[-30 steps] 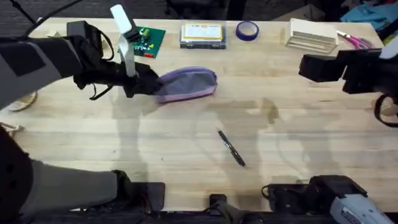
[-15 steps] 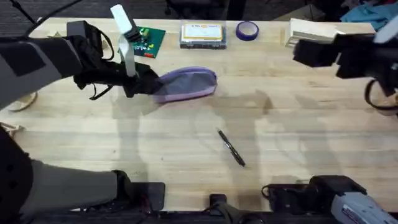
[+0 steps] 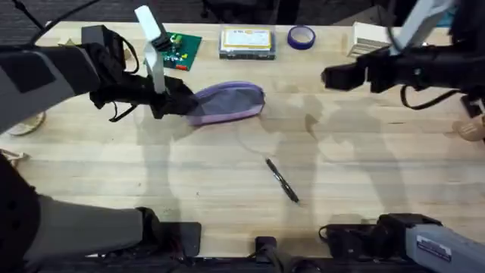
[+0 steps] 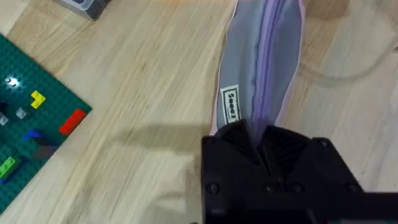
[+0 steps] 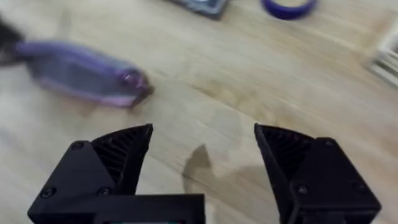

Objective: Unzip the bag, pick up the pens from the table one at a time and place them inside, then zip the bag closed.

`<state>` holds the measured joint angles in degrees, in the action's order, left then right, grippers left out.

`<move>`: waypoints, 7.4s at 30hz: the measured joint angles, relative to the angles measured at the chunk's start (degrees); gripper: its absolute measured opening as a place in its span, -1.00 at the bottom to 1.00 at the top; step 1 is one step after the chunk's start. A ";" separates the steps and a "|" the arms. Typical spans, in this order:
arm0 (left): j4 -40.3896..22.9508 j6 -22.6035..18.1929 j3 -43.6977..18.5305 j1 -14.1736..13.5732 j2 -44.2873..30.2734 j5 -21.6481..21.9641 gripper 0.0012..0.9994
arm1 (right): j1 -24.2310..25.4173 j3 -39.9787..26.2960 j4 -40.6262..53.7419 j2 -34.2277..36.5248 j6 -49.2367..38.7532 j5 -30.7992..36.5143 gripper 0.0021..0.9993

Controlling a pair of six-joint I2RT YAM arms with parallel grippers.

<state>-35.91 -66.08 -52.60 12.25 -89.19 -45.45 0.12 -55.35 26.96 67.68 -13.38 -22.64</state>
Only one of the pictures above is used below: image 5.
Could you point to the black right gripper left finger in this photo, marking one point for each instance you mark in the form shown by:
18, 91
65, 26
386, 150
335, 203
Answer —
93, 174

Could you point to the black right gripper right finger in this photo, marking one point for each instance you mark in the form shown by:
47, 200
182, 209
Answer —
323, 183

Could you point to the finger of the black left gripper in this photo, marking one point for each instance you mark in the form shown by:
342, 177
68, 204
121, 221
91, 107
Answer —
7, 43

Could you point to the purple soft zip bag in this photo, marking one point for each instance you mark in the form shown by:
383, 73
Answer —
81, 73

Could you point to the white slatted rack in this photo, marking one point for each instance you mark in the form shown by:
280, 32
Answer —
384, 56

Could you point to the purple tape roll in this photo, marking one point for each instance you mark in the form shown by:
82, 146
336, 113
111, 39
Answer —
289, 7

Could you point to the grey flat box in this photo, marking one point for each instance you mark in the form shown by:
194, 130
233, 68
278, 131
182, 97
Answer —
203, 6

